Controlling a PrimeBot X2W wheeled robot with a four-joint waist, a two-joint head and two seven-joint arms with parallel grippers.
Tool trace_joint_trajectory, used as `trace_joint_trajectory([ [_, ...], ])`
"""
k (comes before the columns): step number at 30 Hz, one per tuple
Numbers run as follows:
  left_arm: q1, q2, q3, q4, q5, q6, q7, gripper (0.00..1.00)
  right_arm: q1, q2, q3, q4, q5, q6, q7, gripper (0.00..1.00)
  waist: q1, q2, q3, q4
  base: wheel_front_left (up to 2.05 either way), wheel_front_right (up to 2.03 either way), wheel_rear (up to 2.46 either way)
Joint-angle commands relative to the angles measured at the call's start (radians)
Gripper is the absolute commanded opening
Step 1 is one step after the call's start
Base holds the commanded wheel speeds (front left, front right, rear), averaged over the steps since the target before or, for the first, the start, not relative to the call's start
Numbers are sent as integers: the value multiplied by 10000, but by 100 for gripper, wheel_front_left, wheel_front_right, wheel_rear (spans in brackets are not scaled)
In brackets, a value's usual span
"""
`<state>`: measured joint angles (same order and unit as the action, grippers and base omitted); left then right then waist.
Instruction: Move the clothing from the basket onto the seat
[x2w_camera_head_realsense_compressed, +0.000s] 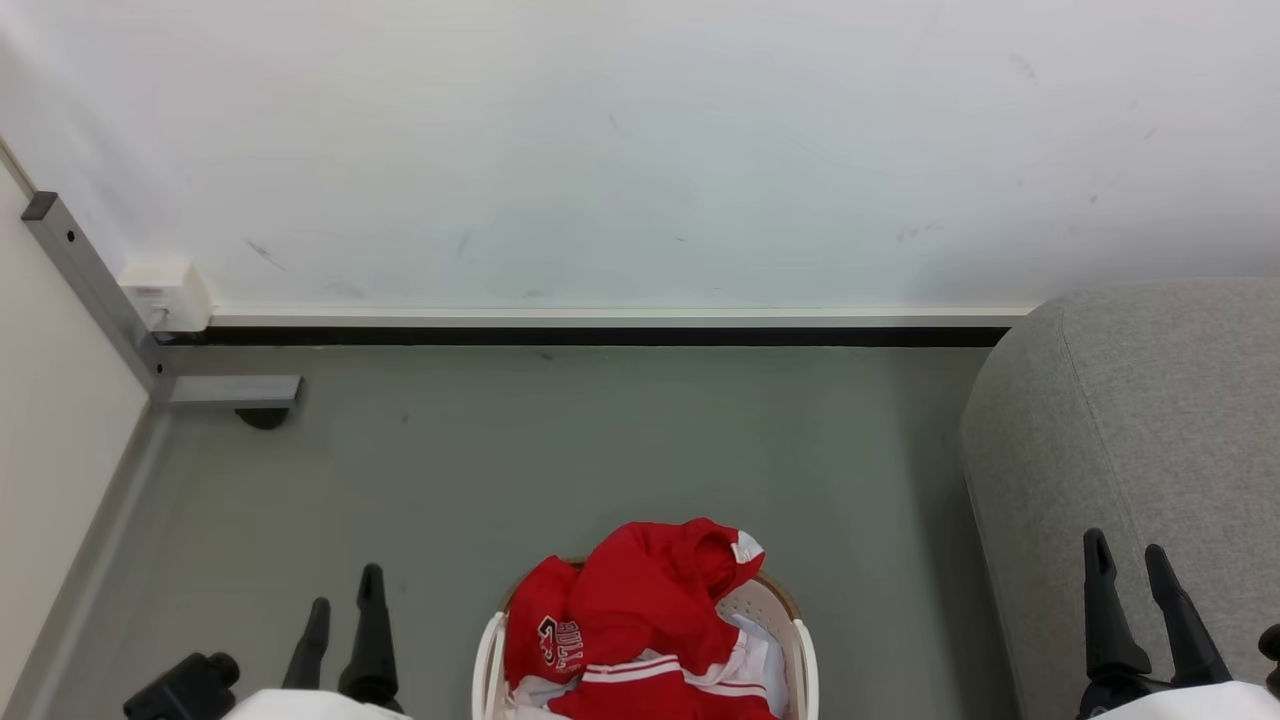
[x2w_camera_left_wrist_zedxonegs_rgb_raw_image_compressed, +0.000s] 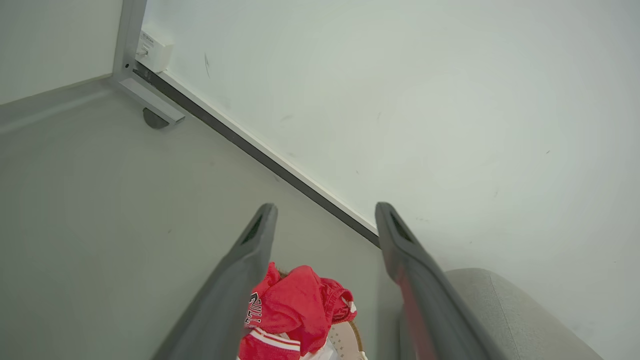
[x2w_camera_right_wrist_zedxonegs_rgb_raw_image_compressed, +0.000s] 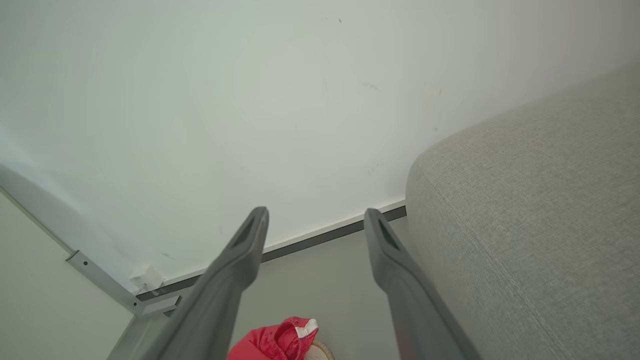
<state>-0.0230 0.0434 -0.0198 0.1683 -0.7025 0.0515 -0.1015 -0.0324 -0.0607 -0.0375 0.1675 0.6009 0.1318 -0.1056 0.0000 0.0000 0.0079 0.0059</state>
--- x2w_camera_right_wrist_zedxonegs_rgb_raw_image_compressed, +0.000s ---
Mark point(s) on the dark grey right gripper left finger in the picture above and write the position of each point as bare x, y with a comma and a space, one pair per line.
220, 300

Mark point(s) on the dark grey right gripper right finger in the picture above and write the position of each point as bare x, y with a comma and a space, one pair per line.
410, 305

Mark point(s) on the red and white clothing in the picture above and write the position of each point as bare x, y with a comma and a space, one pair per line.
270, 345

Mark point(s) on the white perforated laundry basket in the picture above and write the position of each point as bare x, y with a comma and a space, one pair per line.
320, 353

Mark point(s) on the dark grey baseboard strip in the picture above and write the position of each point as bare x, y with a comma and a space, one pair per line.
320, 239

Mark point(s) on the light grey fabric sofa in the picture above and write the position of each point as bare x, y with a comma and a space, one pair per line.
525, 225

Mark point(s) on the small white wall box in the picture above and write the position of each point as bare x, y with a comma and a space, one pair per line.
147, 278

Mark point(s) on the grey metal frame rail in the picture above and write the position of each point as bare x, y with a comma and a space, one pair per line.
105, 280

